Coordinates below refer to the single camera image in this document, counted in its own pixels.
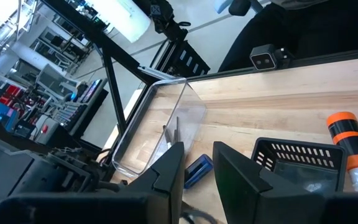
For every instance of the black background robot arm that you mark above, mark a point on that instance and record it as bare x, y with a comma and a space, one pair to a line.
166, 18

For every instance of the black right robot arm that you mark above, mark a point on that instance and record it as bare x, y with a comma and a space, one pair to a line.
26, 168

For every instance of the office chair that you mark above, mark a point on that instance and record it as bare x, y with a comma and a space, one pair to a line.
239, 6

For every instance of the black slotted plastic basket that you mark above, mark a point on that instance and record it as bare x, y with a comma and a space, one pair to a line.
303, 174

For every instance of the blue paint bottle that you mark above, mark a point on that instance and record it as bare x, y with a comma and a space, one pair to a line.
197, 169

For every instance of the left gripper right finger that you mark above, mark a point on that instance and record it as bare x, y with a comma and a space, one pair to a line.
244, 199

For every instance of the orange paint bottle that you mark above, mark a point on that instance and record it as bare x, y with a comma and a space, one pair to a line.
350, 143

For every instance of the fan paintbrush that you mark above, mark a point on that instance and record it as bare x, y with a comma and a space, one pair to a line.
167, 137

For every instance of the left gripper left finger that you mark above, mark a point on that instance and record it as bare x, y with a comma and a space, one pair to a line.
169, 174

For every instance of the black drawer cabinet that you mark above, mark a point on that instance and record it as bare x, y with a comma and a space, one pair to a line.
185, 59

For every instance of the clear plastic bin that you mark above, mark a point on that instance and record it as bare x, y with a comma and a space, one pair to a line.
166, 93

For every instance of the person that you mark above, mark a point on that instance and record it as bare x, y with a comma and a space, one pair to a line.
306, 31

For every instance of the black aluminium rig frame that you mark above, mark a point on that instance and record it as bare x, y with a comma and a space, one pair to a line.
113, 87

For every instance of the white column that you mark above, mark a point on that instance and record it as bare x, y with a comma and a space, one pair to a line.
120, 15

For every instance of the table-level camera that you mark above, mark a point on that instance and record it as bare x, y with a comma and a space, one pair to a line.
263, 59

